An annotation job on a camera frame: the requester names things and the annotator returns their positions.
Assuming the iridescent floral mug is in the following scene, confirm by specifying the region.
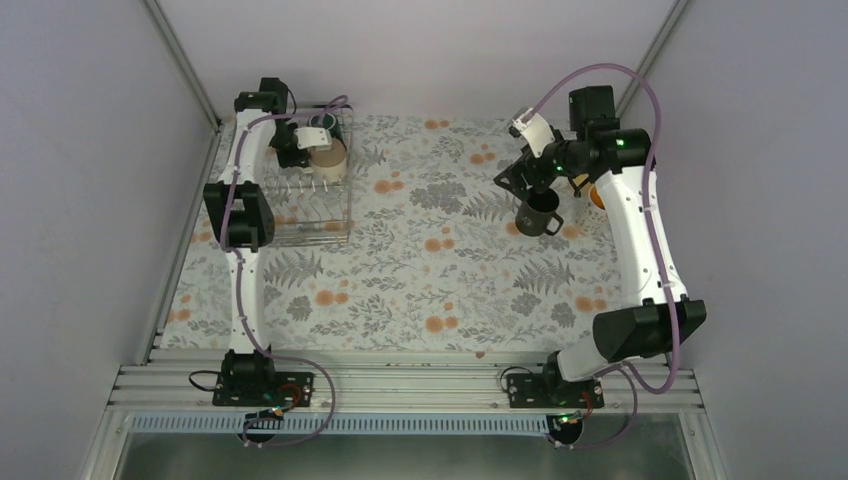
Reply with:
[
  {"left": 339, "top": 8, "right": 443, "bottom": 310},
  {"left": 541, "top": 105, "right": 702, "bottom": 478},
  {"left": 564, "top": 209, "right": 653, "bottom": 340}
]
[{"left": 577, "top": 175, "right": 608, "bottom": 234}]

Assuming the floral table mat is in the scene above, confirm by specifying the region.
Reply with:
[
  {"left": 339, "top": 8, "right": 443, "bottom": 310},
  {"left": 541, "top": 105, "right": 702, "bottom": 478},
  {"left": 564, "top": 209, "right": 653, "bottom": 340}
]
[{"left": 162, "top": 113, "right": 657, "bottom": 354}]

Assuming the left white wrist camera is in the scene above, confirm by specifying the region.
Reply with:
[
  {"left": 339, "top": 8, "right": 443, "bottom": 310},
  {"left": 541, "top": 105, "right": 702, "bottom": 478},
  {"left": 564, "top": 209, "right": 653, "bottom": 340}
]
[{"left": 293, "top": 126, "right": 333, "bottom": 150}]

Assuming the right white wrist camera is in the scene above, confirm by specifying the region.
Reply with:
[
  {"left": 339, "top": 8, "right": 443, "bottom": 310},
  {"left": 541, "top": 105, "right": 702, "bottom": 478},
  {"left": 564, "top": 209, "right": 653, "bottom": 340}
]
[{"left": 510, "top": 108, "right": 555, "bottom": 158}]

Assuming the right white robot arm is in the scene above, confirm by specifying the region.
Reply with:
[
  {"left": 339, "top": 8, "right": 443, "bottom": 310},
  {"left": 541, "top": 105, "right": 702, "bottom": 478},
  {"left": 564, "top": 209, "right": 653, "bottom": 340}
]
[{"left": 494, "top": 86, "right": 706, "bottom": 407}]

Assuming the teal green mug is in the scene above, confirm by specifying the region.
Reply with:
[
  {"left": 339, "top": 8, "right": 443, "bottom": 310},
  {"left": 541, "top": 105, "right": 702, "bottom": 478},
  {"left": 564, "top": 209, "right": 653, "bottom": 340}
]
[{"left": 307, "top": 113, "right": 342, "bottom": 140}]

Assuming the beige cream mug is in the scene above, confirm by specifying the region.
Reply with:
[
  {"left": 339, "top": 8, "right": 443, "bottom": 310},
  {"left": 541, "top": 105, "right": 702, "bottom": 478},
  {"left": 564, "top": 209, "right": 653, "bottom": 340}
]
[{"left": 309, "top": 138, "right": 348, "bottom": 183}]

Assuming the wire dish rack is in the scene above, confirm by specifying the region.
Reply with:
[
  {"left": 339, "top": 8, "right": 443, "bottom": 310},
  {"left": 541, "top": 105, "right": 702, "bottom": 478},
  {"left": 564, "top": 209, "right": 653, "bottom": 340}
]
[{"left": 210, "top": 101, "right": 354, "bottom": 248}]

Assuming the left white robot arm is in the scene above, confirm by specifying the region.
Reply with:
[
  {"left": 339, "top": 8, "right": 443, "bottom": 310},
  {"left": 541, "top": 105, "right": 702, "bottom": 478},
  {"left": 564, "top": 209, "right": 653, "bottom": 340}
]
[{"left": 203, "top": 77, "right": 308, "bottom": 405}]

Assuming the yellow mug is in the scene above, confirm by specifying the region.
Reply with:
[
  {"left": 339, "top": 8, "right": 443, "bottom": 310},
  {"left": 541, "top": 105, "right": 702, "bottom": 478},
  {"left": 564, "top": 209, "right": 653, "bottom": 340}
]
[{"left": 589, "top": 186, "right": 605, "bottom": 211}]

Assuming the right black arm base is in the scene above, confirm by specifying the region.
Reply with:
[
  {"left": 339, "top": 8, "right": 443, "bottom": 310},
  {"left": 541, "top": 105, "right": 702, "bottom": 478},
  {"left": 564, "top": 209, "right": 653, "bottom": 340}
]
[{"left": 498, "top": 362, "right": 605, "bottom": 409}]

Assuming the aluminium rail frame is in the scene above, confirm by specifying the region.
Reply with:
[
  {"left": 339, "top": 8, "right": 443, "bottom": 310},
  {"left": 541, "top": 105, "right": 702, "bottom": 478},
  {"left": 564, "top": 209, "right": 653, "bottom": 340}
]
[{"left": 82, "top": 347, "right": 726, "bottom": 479}]

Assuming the black mug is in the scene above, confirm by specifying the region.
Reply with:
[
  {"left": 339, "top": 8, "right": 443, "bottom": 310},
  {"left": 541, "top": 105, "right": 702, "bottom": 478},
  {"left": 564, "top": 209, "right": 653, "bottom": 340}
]
[{"left": 515, "top": 189, "right": 564, "bottom": 237}]

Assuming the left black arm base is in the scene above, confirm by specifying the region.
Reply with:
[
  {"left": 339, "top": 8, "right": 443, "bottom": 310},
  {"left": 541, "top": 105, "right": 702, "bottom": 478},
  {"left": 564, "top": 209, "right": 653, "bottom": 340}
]
[{"left": 212, "top": 350, "right": 314, "bottom": 409}]

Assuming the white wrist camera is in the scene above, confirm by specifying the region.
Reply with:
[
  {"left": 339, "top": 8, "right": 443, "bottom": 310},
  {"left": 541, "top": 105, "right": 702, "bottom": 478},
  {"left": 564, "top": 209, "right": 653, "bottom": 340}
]
[
  {"left": 293, "top": 126, "right": 333, "bottom": 150},
  {"left": 510, "top": 108, "right": 555, "bottom": 158}
]

